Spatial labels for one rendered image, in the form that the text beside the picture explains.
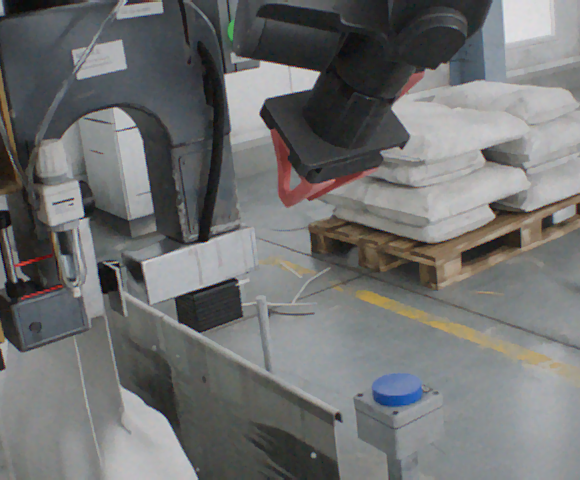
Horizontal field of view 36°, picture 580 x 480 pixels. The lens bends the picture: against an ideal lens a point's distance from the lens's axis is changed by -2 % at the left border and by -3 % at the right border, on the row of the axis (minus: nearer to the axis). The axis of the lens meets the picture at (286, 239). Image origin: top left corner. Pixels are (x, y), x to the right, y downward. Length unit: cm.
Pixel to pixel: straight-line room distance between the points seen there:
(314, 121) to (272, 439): 89
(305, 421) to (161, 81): 61
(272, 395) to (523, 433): 134
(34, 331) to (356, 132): 43
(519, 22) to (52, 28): 665
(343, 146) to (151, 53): 34
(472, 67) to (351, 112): 623
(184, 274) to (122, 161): 375
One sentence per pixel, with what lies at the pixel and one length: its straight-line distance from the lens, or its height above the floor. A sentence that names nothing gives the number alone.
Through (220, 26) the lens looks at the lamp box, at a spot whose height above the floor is 129.
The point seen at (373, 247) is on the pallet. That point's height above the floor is 11.
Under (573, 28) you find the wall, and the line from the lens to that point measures 798.
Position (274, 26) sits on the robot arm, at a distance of 57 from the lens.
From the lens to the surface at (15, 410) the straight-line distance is 130.
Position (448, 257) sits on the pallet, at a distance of 366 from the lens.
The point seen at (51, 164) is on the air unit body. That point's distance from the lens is 86.
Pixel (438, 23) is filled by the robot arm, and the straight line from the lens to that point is 53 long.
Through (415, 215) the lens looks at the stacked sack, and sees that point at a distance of 357.
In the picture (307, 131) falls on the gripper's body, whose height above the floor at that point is 123.
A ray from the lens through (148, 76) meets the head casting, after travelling 95.
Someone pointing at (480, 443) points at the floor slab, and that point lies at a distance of 261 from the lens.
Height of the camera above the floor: 136
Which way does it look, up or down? 18 degrees down
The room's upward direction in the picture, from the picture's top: 7 degrees counter-clockwise
